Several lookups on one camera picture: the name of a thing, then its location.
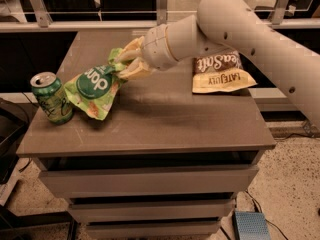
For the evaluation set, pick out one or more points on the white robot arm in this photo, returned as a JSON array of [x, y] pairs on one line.
[[219, 25]]

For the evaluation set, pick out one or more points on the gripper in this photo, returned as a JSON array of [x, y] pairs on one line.
[[155, 48]]

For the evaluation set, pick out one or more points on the grey drawer cabinet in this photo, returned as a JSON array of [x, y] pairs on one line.
[[165, 162]]

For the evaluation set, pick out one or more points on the brown Late July chip bag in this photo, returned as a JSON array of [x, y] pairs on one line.
[[220, 73]]

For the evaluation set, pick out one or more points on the green soda can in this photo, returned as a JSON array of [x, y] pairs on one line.
[[50, 94]]

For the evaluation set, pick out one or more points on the green rice chip bag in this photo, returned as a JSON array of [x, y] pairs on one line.
[[94, 90]]

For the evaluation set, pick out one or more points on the blue box on floor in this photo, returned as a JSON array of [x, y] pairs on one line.
[[250, 226]]

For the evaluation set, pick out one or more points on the metal window railing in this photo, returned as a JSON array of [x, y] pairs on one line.
[[45, 12]]

